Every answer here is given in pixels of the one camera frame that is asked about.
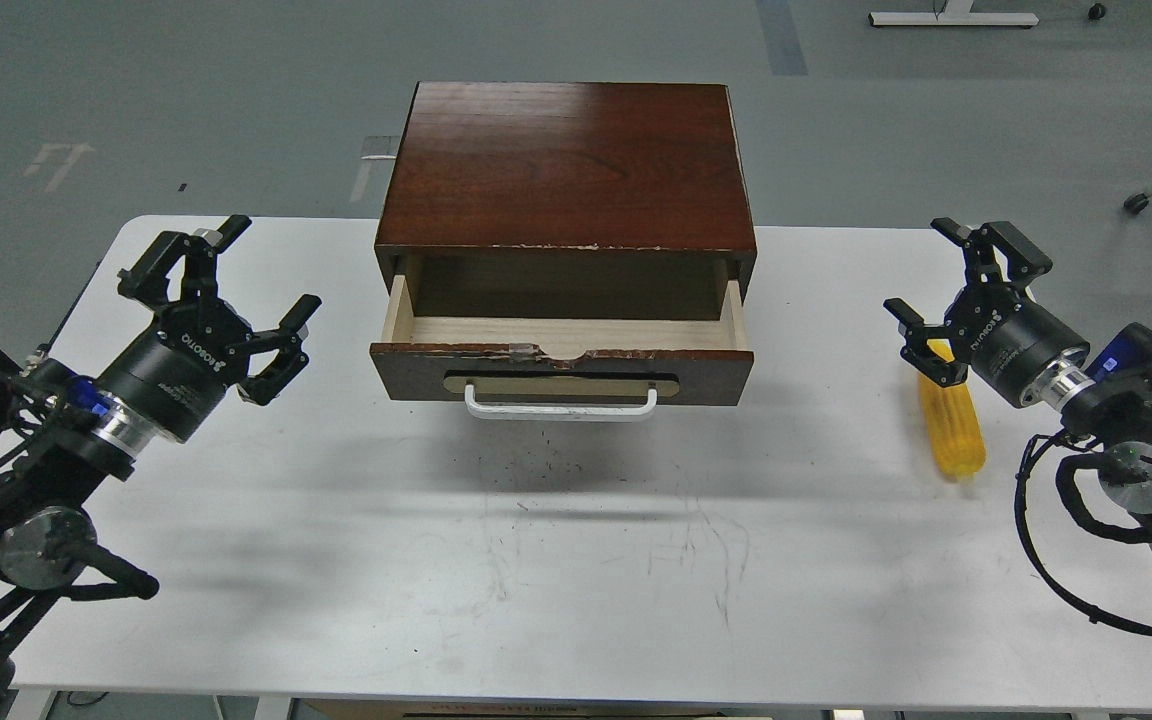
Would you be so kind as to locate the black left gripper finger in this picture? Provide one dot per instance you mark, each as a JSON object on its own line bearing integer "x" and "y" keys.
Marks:
{"x": 147, "y": 281}
{"x": 286, "y": 341}

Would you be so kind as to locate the white table leg base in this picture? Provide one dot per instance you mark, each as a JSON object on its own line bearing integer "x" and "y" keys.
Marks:
{"x": 953, "y": 14}

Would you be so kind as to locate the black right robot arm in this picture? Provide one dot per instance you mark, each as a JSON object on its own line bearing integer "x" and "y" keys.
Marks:
{"x": 1104, "y": 402}

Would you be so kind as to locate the dark wooden drawer cabinet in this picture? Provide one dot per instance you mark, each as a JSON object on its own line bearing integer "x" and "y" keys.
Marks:
{"x": 568, "y": 166}

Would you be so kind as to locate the yellow corn cob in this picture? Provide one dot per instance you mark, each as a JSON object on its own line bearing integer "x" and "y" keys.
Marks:
{"x": 952, "y": 428}

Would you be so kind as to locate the wooden drawer with white handle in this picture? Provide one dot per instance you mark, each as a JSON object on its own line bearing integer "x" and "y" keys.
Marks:
{"x": 515, "y": 368}

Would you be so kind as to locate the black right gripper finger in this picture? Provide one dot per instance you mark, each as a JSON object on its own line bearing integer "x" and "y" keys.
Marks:
{"x": 917, "y": 349}
{"x": 997, "y": 256}

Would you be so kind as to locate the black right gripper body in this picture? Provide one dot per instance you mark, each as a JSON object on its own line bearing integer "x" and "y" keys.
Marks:
{"x": 1009, "y": 340}

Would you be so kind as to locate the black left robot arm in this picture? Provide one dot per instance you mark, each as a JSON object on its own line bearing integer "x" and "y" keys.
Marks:
{"x": 62, "y": 433}

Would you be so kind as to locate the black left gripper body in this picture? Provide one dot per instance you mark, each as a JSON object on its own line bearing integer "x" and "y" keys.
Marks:
{"x": 178, "y": 370}

